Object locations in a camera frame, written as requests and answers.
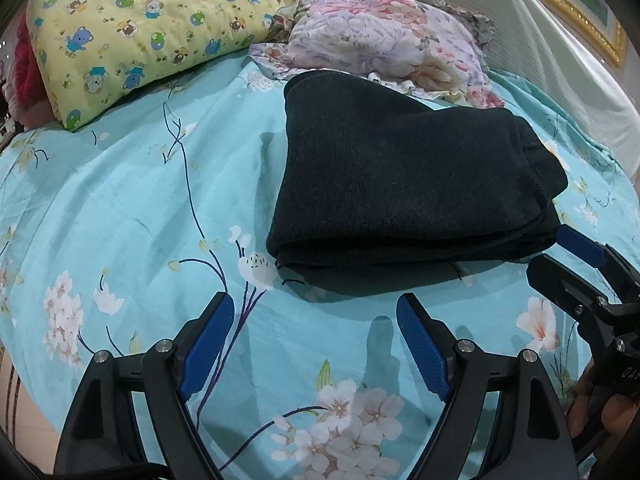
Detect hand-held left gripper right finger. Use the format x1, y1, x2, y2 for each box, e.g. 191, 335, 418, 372
396, 292, 581, 480

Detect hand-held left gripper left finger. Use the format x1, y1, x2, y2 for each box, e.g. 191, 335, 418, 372
52, 291, 236, 480

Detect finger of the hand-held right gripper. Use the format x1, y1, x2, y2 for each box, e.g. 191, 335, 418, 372
555, 225, 640, 302
526, 254, 619, 347

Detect black pants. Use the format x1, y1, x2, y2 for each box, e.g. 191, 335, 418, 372
265, 71, 570, 298

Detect person's right hand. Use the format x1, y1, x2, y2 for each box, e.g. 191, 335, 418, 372
570, 367, 640, 443

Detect teal floral bed sheet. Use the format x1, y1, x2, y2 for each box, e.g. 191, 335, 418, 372
0, 54, 637, 480

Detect gold framed picture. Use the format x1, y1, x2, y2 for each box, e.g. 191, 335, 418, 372
500, 0, 629, 67

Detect pink floral ruffled pillow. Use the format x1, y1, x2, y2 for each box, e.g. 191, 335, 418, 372
248, 0, 507, 110

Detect yellow cartoon print pillow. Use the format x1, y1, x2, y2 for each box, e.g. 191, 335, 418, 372
25, 0, 302, 133

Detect red cloth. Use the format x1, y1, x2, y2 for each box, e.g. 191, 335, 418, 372
12, 19, 49, 111

